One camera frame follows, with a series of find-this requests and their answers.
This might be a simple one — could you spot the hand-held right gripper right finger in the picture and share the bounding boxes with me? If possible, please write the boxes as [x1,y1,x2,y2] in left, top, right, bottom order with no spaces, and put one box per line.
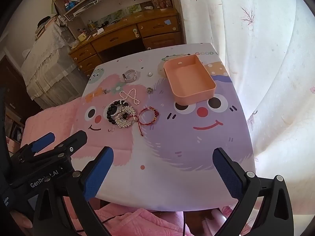
[212,147,294,236]

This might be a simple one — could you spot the red string bracelet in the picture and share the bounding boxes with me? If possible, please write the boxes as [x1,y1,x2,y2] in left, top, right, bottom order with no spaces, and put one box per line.
[134,106,160,137]

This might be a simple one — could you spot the brown leather jewelry box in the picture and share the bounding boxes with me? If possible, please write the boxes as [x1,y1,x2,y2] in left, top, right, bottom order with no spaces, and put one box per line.
[163,54,216,106]

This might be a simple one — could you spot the white pearl necklace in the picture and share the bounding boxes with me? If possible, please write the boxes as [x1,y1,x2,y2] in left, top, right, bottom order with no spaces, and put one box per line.
[120,88,140,105]

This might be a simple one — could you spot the silver leaf hair clip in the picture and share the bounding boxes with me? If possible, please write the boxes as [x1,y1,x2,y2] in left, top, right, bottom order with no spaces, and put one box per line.
[114,106,136,129]

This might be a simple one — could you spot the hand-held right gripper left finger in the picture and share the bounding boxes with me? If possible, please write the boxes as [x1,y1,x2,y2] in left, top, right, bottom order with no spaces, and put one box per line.
[31,146,114,236]

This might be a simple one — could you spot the white floral curtain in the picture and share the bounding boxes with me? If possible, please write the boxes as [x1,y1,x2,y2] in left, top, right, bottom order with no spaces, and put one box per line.
[172,0,315,217]

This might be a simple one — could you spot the pink fleece garment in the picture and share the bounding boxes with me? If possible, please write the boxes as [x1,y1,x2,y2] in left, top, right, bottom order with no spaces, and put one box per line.
[61,199,249,236]

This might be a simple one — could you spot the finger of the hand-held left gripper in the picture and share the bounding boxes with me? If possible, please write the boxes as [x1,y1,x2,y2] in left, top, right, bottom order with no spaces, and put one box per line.
[49,130,88,159]
[23,132,55,156]

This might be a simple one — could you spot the dark wooden cabinet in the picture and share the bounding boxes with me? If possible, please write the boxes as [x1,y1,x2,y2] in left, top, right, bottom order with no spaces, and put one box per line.
[0,52,32,148]

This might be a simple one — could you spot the wooden desk with drawers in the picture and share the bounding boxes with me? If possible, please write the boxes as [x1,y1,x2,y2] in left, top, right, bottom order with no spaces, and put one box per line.
[68,7,184,78]

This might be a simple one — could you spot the black bead bracelet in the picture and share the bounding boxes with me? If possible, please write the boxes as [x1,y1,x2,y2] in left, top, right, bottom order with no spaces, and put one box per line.
[106,100,128,124]

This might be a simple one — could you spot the white lace cover cloth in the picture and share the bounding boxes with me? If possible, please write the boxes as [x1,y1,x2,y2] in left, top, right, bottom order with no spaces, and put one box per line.
[20,17,85,110]

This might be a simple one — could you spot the pink smart watch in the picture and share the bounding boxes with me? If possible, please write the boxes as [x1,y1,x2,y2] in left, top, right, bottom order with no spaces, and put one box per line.
[122,70,140,83]

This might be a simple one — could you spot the patterned paper cup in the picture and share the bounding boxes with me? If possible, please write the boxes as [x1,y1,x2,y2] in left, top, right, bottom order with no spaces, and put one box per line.
[155,0,169,11]

